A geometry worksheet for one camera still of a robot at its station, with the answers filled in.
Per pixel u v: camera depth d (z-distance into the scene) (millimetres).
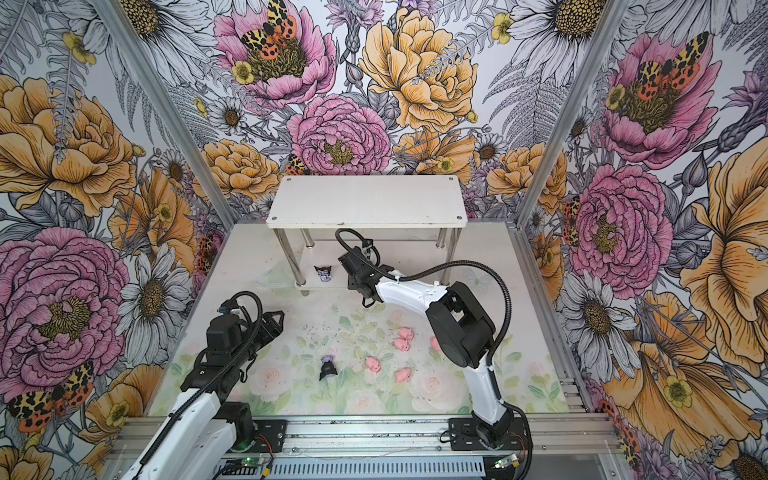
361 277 730
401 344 879
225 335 623
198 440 528
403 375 824
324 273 923
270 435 736
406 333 897
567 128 937
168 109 879
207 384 551
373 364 837
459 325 519
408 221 741
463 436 678
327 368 830
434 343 890
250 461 713
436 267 575
